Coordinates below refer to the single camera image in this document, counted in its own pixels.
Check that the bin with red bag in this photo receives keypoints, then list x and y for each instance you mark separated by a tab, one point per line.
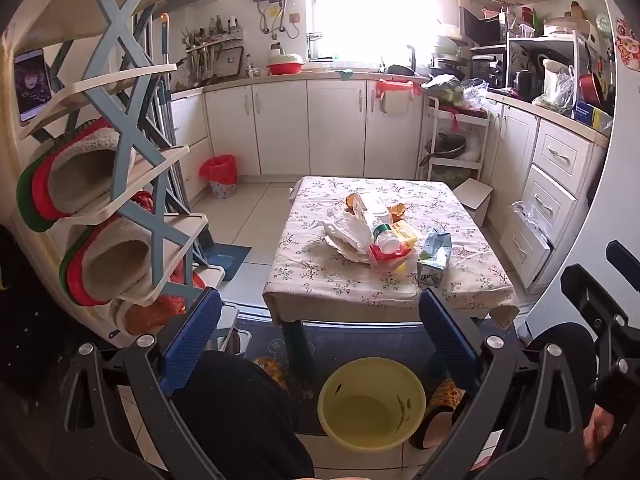
218	172

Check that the blue dustpan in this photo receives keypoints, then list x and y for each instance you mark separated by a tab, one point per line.
227	260

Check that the crushed blue green milk carton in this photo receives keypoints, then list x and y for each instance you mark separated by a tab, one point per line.
434	260

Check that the stacked pots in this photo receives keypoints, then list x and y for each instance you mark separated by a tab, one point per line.
447	50

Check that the small yellow round piece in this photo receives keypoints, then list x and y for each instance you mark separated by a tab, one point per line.
400	266

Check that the red green plush slipper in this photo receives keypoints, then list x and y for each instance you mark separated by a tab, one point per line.
80	170
115	260

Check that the white step stool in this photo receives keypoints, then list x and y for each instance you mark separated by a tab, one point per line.
472	200

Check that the person's leg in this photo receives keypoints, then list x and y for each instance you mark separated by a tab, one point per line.
240	410
570	340

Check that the white kettle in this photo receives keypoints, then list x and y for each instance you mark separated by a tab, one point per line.
555	80

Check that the yellow plastic basin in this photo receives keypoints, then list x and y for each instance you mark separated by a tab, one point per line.
350	410

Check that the red white paper packet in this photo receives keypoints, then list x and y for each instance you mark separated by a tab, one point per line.
382	257

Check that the person's right hand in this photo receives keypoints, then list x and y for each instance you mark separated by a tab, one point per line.
600	435

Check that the white trolley cart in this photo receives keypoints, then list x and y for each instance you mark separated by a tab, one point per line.
477	125

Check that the blue box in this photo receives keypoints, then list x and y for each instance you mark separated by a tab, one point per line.
590	115

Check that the bag of green vegetables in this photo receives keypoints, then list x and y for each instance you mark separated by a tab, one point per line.
442	89

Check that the red bowl green lid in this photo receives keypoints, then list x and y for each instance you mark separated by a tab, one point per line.
285	65

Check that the white refrigerator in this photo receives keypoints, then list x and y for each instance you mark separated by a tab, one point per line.
620	135

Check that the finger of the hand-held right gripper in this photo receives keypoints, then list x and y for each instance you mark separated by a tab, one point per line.
625	262
595	305

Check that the kitchen window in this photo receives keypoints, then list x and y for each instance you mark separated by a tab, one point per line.
375	10

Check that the floral-cloth covered table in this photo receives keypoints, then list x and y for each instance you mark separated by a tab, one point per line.
320	280

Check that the white plastic bag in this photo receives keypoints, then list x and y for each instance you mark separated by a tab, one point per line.
350	232

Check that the white counter shelf rack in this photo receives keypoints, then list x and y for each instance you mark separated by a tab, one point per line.
582	45

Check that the black microwave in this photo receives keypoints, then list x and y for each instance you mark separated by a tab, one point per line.
480	27

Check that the colourful patterned slipper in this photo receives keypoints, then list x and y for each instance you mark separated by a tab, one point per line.
442	395
270	367

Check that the clear plastic bottle white cap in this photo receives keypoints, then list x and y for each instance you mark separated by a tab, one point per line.
382	235

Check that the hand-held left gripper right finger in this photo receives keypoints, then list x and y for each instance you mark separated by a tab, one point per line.
447	340

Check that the small yellow box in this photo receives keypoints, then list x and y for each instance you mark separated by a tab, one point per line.
405	234

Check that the white kitchen base cabinets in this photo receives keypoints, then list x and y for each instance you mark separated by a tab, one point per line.
280	125

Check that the dark floor mat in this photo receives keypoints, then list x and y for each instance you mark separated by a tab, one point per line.
360	340

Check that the clear bag on drawer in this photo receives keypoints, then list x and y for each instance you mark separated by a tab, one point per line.
530	220

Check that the wall utensil rack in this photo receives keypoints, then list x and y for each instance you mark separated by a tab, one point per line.
210	45

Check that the clear plastic bag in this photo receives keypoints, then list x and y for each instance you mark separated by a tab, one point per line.
474	92

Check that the person's right leg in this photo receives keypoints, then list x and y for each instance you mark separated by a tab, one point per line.
570	340

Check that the person's left leg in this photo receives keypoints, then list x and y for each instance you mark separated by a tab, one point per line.
240	410

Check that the dark wok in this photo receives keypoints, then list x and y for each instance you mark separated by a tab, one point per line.
445	145

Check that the red tiger sticker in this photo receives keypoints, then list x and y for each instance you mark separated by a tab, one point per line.
627	42

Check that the white blue shoe rack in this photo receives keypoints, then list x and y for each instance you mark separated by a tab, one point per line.
135	85

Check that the grey metal poles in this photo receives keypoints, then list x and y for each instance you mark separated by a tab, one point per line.
165	110

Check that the red pot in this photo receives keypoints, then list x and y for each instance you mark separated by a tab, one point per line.
591	87

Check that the orange peel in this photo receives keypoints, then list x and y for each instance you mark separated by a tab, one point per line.
398	212
352	203

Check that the orange red bag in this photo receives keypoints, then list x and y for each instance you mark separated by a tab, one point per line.
150	310

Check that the smartphone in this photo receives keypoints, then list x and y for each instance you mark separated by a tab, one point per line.
32	85

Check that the white drawer cabinet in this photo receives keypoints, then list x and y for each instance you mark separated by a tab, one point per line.
555	155

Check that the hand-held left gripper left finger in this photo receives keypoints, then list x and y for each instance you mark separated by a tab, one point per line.
192	340

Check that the white door bin red bag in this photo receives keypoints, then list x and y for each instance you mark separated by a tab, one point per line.
395	97

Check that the black countertop oven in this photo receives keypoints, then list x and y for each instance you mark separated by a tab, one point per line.
487	70

